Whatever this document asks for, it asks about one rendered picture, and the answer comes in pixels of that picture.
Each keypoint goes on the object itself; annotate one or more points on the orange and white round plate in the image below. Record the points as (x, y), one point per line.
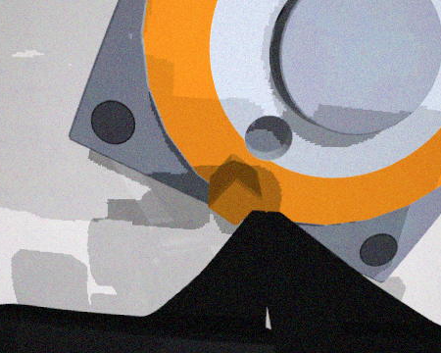
(207, 70)

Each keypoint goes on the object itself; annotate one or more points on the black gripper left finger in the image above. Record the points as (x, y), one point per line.
(223, 310)

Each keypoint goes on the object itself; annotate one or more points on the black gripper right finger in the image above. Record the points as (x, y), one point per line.
(317, 303)

